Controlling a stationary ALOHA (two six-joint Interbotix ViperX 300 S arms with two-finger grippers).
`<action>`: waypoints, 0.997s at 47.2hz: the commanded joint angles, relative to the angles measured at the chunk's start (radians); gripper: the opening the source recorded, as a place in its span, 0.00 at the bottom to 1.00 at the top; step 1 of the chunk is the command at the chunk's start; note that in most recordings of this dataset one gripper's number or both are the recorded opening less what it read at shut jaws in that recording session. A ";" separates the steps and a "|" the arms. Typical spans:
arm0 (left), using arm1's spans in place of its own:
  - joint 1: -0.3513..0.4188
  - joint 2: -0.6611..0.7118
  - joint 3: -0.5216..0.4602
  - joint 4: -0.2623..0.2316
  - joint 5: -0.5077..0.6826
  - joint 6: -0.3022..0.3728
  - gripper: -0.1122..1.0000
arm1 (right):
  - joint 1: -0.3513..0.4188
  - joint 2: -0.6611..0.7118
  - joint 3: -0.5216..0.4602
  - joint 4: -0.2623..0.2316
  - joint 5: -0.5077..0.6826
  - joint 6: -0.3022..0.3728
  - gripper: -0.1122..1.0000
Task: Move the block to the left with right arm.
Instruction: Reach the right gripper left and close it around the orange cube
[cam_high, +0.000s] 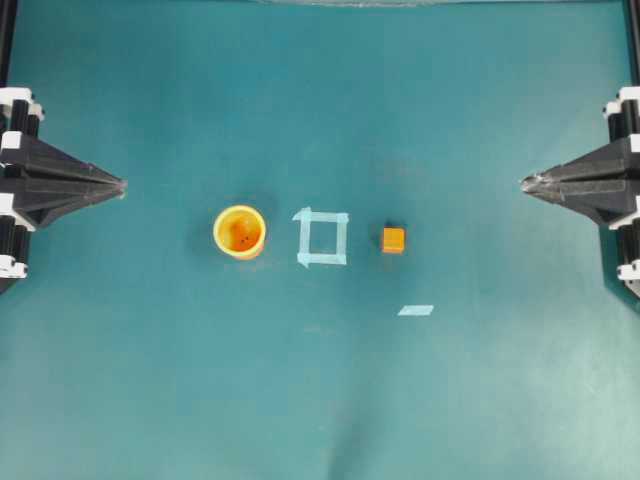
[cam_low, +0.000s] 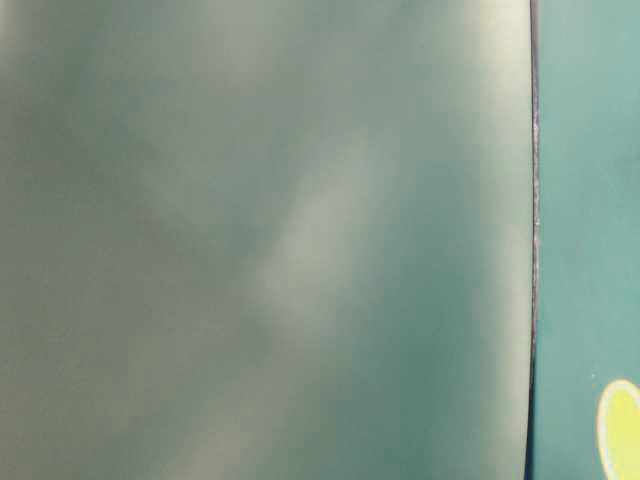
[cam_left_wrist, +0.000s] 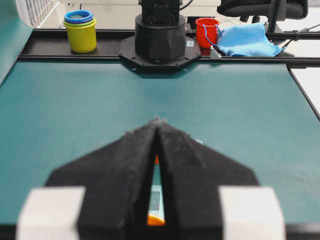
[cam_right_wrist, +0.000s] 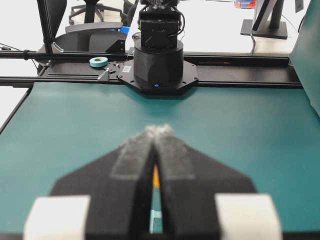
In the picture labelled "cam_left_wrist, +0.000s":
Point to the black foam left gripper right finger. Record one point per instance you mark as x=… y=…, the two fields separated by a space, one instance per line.
x=209 y=196

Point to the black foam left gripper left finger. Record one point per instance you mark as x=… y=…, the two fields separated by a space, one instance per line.
x=103 y=195

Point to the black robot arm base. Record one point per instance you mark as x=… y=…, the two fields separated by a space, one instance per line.
x=160 y=41

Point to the orange block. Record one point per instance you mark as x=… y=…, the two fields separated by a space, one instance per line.
x=153 y=220

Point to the white paper tag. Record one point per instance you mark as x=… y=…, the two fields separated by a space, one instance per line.
x=156 y=205

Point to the green table mat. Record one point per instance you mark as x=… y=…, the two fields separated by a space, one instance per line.
x=252 y=111

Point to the blue cloth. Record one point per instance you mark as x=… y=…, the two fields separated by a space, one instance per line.
x=248 y=40

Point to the red plastic bucket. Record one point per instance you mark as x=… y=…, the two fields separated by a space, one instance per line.
x=207 y=32

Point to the yellow stacked plastic cups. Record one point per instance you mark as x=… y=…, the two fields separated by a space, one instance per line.
x=81 y=30

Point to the black office chair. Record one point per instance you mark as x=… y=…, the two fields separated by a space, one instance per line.
x=243 y=9

